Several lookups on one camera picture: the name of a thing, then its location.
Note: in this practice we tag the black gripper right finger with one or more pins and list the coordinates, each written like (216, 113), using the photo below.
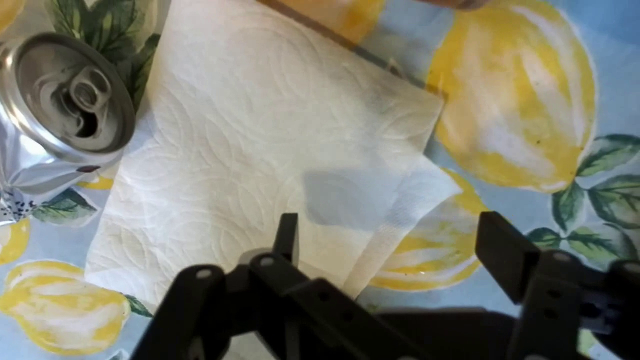
(573, 312)

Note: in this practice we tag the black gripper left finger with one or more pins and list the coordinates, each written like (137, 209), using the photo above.
(267, 312)

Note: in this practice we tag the white paper towel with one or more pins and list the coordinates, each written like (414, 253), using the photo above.
(253, 147)

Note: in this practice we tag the crushed silver can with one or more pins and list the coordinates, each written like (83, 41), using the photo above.
(66, 100)

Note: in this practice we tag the lemon print tablecloth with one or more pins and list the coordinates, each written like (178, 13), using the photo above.
(521, 107)

